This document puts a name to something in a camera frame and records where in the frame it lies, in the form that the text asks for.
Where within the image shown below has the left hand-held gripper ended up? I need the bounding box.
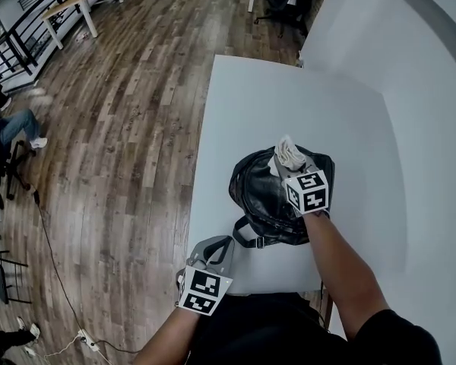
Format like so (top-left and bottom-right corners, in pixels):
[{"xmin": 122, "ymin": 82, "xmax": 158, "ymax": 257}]
[{"xmin": 176, "ymin": 235, "xmax": 236, "ymax": 316}]

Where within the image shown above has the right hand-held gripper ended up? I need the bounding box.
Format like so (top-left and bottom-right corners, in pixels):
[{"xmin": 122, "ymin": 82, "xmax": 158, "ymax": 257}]
[{"xmin": 270, "ymin": 153, "xmax": 331, "ymax": 217}]

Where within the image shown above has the white cloth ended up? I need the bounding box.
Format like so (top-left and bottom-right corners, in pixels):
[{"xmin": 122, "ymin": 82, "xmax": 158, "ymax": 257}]
[{"xmin": 268, "ymin": 134, "xmax": 308, "ymax": 176}]

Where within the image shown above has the black leather backpack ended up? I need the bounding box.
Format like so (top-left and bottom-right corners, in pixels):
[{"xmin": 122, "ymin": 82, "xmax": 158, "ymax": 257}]
[{"xmin": 229, "ymin": 145, "xmax": 336, "ymax": 249}]

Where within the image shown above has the person's left forearm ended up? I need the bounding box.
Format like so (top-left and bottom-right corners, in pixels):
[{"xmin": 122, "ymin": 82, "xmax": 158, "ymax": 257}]
[{"xmin": 132, "ymin": 306, "xmax": 201, "ymax": 365}]

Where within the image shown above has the person's right forearm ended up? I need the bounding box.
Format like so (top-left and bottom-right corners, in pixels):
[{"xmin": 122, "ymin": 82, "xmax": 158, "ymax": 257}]
[{"xmin": 302, "ymin": 209, "xmax": 388, "ymax": 344}]

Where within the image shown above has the person's black shirt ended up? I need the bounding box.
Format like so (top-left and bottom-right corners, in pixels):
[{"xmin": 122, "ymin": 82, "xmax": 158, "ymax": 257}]
[{"xmin": 182, "ymin": 290, "xmax": 442, "ymax": 365}]

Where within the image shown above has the white power strip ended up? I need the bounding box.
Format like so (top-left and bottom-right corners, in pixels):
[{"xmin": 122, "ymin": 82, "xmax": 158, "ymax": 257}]
[{"xmin": 78, "ymin": 328, "xmax": 100, "ymax": 352}]

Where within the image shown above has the black folding chair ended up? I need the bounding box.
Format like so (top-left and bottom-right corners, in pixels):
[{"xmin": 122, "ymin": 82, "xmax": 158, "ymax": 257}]
[{"xmin": 0, "ymin": 249, "xmax": 33, "ymax": 306}]

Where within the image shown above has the black swivel chair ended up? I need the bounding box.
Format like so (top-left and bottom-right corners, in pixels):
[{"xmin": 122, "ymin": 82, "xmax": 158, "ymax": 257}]
[{"xmin": 0, "ymin": 138, "xmax": 38, "ymax": 202}]

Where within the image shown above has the black metal railing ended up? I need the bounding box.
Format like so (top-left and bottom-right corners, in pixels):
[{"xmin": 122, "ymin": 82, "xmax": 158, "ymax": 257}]
[{"xmin": 0, "ymin": 0, "xmax": 85, "ymax": 87}]

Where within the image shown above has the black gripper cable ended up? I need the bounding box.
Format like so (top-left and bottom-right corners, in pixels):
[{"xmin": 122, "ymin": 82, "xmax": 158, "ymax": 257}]
[{"xmin": 317, "ymin": 283, "xmax": 330, "ymax": 332}]

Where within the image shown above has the black floor cable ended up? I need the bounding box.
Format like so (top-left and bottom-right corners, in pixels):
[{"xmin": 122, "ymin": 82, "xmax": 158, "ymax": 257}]
[{"xmin": 32, "ymin": 189, "xmax": 138, "ymax": 354}]

